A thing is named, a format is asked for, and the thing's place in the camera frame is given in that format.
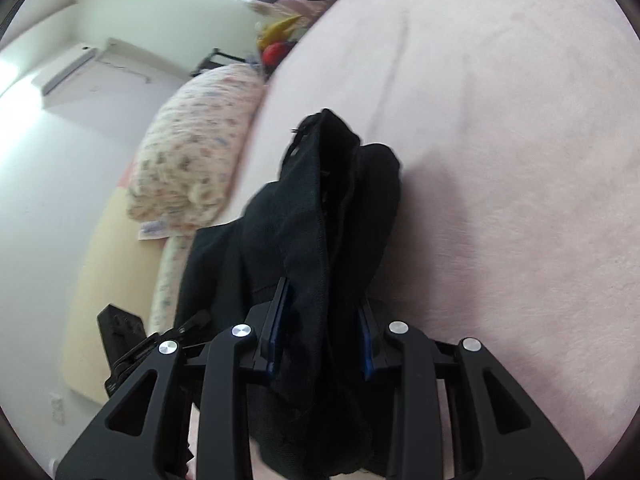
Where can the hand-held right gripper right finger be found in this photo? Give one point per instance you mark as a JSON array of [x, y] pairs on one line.
[[365, 342]]

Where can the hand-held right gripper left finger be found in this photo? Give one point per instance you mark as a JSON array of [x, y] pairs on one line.
[[279, 332]]

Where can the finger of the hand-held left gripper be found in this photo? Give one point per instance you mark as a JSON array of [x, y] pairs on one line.
[[185, 327]]

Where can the black pants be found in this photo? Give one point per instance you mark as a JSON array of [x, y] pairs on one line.
[[310, 240]]

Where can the beige headboard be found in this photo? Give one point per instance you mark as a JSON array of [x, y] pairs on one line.
[[100, 285]]

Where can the floral mattress cover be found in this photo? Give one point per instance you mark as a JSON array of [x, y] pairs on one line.
[[170, 280]]

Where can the lilac patterned cloth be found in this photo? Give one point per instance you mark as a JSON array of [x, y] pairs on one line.
[[152, 230]]

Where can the floral patterned pillow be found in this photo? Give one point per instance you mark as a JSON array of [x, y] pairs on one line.
[[195, 150]]

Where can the pink bed sheet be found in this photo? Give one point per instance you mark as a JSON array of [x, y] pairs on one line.
[[500, 160]]

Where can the air conditioner pipe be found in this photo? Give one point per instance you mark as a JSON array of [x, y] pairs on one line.
[[125, 66]]

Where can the white air conditioner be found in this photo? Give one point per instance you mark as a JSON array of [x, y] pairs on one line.
[[70, 67]]

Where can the black metal rack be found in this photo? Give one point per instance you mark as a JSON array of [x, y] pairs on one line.
[[217, 60]]

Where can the red plush toy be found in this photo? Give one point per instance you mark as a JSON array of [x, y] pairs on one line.
[[274, 53]]

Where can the yellow plush toy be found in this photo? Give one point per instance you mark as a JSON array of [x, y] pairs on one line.
[[277, 30]]

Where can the pink striped cloth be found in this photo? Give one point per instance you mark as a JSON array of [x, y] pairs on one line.
[[285, 10]]

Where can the white wall socket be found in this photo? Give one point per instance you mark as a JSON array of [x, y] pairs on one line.
[[57, 410]]

